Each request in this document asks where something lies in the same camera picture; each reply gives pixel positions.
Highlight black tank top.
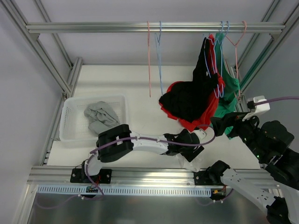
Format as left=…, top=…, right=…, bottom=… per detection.
left=159, top=38, right=218, bottom=123

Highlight white tank top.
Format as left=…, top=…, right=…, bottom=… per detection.
left=176, top=154, right=202, bottom=172

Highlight light blue hanger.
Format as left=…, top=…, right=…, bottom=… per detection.
left=155, top=21, right=164, bottom=95

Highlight grey tank top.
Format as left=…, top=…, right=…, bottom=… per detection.
left=84, top=101, right=121, bottom=134

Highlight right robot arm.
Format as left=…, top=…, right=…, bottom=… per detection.
left=206, top=112, right=299, bottom=224

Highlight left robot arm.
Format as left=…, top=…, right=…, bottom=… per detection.
left=70, top=124, right=206, bottom=184

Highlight red tank top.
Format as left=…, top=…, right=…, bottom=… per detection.
left=160, top=34, right=225, bottom=132

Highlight green tank top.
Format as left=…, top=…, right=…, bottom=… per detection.
left=210, top=32, right=241, bottom=140

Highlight pink hanger with green top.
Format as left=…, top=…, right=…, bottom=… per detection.
left=225, top=21, right=247, bottom=99

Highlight white plastic basket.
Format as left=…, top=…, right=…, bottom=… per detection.
left=59, top=94, right=129, bottom=142

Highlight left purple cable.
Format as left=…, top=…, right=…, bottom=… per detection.
left=83, top=124, right=217, bottom=185

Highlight purple cable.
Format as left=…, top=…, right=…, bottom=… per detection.
left=83, top=124, right=217, bottom=185
left=253, top=96, right=299, bottom=105

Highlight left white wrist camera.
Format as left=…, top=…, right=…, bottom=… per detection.
left=193, top=128, right=215, bottom=146

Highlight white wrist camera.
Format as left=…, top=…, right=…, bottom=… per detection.
left=193, top=128, right=215, bottom=146
left=242, top=96, right=270, bottom=121

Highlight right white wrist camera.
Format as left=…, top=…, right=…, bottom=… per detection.
left=242, top=96, right=270, bottom=121

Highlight aluminium frame right posts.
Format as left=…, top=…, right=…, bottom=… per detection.
left=235, top=0, right=299, bottom=112

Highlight aluminium frame posts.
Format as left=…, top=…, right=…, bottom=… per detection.
left=235, top=0, right=299, bottom=112
left=0, top=0, right=84, bottom=98

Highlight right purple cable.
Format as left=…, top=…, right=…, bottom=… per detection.
left=253, top=96, right=299, bottom=105

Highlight white slotted cable duct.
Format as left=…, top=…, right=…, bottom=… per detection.
left=37, top=185, right=212, bottom=197

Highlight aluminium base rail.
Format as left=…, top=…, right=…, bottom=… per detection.
left=27, top=166, right=281, bottom=189

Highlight aluminium hanging rail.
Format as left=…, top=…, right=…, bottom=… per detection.
left=25, top=21, right=286, bottom=34

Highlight aluminium frame left posts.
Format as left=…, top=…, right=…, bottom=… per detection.
left=0, top=0, right=84, bottom=98

